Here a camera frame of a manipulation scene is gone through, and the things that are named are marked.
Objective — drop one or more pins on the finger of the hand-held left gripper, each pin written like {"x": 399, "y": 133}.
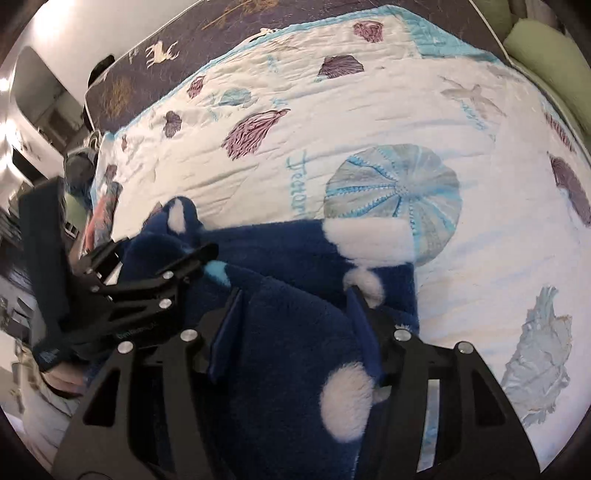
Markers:
{"x": 104, "y": 258}
{"x": 184, "y": 265}

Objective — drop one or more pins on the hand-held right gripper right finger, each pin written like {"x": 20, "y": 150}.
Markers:
{"x": 367, "y": 341}

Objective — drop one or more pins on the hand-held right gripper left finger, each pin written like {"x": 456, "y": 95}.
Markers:
{"x": 226, "y": 337}

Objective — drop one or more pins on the blue fleece white-spotted garment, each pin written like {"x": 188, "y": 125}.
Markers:
{"x": 286, "y": 332}

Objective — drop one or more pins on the red patterned cloth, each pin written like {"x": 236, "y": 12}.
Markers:
{"x": 101, "y": 212}

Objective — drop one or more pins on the green cloth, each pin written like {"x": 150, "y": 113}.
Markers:
{"x": 75, "y": 207}

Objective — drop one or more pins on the dark teal bundle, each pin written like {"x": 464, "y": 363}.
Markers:
{"x": 78, "y": 170}

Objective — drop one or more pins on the black object behind bed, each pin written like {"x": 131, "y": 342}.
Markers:
{"x": 101, "y": 69}

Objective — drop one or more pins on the dark deer print bedsheet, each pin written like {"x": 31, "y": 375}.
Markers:
{"x": 194, "y": 41}

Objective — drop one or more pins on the white seashell print quilt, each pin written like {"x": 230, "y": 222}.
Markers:
{"x": 369, "y": 115}

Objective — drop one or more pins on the green pillow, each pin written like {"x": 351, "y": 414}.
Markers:
{"x": 491, "y": 11}
{"x": 549, "y": 50}

